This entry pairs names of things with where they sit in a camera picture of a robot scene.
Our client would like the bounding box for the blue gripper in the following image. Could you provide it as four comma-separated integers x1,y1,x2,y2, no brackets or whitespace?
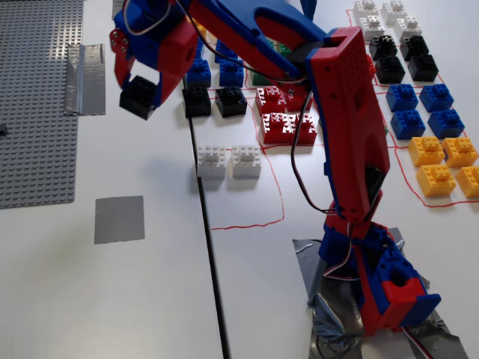
109,0,200,108

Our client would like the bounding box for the black lego block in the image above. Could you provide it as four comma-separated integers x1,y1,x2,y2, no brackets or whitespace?
407,55,439,82
369,35,398,61
375,55,406,84
215,86,248,117
399,35,430,61
181,86,213,119
118,75,158,121

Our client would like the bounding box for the white lego block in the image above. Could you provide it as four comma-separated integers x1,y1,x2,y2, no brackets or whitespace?
394,15,420,41
380,0,408,19
231,144,262,179
196,144,228,180
361,14,386,40
353,0,379,18

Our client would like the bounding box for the grey tape square marker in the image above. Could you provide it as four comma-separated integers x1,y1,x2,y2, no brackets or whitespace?
94,195,146,245

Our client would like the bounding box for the wrinkled grey tape strip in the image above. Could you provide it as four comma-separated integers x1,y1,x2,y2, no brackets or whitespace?
63,43,107,117

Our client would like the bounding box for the grey lego baseplate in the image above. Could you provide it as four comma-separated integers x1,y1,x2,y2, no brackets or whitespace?
0,0,85,209

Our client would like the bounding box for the black table seam strip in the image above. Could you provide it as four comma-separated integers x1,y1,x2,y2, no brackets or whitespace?
189,115,232,359

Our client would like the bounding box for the crumpled grey tape patch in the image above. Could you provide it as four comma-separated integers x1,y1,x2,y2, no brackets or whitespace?
292,227,469,359

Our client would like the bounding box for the robot servo cable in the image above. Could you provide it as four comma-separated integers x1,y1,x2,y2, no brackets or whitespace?
322,223,361,282

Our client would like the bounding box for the robot base cable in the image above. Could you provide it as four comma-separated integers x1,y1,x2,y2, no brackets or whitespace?
400,325,432,359

